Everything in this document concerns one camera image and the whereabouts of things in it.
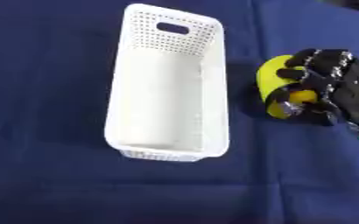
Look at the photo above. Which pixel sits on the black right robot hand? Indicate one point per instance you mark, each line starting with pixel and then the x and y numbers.
pixel 341 84

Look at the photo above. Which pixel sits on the yellow toy banana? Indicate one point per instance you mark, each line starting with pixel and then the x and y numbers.
pixel 269 76

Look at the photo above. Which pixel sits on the white perforated plastic basket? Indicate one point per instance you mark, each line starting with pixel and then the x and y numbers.
pixel 162 96

